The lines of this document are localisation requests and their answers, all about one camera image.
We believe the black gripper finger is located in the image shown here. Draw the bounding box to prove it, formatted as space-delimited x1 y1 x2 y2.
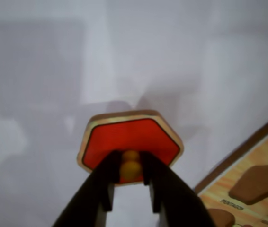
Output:
52 150 122 227
140 152 217 227

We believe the red hexagon piece yellow pin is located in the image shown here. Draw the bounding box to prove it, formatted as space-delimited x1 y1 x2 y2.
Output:
77 109 184 187

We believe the wooden shape puzzle board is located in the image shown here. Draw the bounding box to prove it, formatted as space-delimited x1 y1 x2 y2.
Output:
194 108 268 227

